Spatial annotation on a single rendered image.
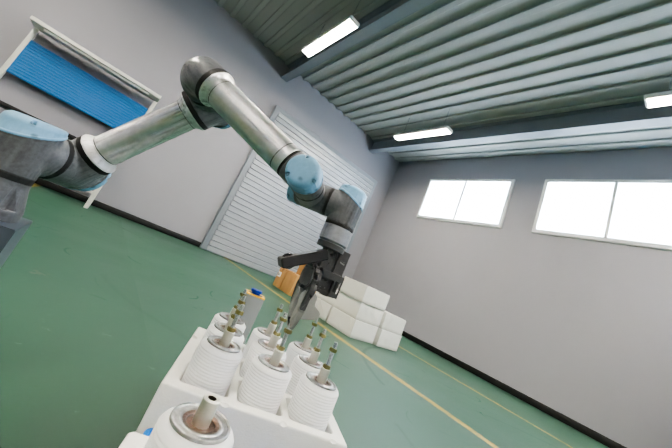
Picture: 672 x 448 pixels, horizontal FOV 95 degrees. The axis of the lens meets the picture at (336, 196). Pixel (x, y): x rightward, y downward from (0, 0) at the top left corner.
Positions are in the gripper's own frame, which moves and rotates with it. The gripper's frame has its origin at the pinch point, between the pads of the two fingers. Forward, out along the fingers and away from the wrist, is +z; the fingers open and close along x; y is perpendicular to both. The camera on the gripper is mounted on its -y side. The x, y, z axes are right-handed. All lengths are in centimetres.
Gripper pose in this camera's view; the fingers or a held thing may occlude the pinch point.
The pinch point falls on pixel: (289, 321)
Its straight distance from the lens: 77.1
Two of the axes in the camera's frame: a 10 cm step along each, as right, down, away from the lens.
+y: 8.2, 4.6, 3.5
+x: -4.2, 0.5, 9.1
